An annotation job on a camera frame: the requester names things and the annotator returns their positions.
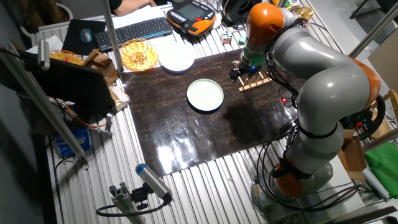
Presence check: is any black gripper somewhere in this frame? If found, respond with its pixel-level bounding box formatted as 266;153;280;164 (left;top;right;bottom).
229;60;259;84

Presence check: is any pale green round dish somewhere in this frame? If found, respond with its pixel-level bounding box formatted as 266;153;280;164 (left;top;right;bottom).
186;78;224;114

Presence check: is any person's bare forearm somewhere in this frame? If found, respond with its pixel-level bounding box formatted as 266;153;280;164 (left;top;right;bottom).
112;0;158;17

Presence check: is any white robot base platform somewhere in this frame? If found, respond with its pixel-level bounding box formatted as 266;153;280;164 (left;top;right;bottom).
310;155;364;218

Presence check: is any wooden dish rack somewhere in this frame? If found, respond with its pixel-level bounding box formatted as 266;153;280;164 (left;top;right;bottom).
238;70;273;93

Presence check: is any small amber glass dish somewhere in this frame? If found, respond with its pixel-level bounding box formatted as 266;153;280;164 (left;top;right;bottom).
292;6;315;22

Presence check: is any Rubik's cube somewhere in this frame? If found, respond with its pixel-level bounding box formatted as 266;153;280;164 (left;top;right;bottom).
220;30;233;45

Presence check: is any white egg shaped object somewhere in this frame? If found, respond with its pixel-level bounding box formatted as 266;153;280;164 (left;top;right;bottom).
212;12;223;30

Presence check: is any white round plate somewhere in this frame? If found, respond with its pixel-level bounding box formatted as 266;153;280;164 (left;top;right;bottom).
157;42;197;75

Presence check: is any black filament spool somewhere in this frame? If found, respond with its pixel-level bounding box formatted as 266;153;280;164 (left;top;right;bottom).
221;0;264;27

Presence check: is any dark marble pattern mat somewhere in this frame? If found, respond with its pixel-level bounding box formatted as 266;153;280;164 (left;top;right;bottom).
119;48;307;178

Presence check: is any black orange teach pendant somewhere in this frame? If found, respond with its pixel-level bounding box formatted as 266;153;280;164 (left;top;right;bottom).
165;0;217;37

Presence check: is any yellow green button box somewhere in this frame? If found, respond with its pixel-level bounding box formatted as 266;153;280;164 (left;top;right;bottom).
272;0;294;10

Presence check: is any amber glass ribbed bowl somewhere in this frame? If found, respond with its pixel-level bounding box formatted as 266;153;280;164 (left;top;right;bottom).
119;38;159;73

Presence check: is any black computer keyboard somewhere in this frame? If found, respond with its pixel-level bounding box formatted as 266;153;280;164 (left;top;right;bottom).
93;16;174;53

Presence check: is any white yellow packet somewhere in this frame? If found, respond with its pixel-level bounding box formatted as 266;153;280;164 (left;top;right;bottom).
108;85;131;113

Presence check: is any brown cardboard box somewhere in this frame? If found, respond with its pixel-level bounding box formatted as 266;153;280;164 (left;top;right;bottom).
337;129;368;180

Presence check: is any black racing steering wheel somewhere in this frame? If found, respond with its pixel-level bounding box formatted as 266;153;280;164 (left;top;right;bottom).
340;93;386;141

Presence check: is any black office chair base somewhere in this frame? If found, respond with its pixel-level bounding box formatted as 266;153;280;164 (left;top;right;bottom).
349;0;398;19

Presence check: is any beige board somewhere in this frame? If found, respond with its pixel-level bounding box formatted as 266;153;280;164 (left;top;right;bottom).
367;35;398;93

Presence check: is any grey blue computer mouse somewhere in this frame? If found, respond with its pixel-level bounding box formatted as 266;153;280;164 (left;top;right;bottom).
80;28;93;44

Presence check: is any wooden chair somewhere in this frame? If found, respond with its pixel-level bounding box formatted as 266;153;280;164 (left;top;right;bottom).
371;89;398;139

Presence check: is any black laptop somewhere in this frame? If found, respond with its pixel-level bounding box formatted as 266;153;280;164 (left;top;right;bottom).
18;51;116;114

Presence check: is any black mouse pad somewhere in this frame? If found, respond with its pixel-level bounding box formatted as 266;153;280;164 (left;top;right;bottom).
62;19;107;57

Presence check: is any orange wicker basket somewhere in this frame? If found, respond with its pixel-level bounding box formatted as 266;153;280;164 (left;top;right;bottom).
49;49;85;66

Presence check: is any green cloth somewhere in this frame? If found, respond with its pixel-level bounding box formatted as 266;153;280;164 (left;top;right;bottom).
364;141;398;199

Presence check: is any blue tissue pack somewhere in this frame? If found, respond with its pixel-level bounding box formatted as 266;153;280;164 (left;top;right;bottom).
55;127;92;158

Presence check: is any white paper roll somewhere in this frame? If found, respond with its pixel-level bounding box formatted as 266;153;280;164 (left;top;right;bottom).
362;167;391;202

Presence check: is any white paper sheet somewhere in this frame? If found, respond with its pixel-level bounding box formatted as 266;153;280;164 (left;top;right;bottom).
26;34;65;54

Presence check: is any white round chair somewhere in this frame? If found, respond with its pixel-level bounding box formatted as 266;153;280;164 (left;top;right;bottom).
20;2;74;47

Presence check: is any aluminium frame post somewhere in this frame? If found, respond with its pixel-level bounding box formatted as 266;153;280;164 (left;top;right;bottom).
102;0;124;74

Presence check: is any silver camera with blue cap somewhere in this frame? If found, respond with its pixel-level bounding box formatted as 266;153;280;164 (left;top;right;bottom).
135;163;174;202

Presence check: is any slanted silver frame pole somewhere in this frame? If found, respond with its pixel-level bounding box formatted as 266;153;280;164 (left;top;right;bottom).
348;1;398;58

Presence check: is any orange cable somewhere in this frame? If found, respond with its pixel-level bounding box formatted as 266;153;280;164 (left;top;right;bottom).
46;96;108;129

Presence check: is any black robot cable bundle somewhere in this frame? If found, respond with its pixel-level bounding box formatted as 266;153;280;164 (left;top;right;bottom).
254;123;379;215

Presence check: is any grey aluminium profile bracket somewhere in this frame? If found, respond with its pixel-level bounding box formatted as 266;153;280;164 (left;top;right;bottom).
108;182;147;224

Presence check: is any black camera cable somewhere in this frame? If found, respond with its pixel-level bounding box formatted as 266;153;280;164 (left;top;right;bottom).
95;198;170;218

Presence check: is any silver camera on beam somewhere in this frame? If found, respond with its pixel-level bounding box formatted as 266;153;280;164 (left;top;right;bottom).
37;39;51;71

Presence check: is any slanted aluminium frame beam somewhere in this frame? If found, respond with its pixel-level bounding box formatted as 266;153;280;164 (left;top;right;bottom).
0;43;90;169

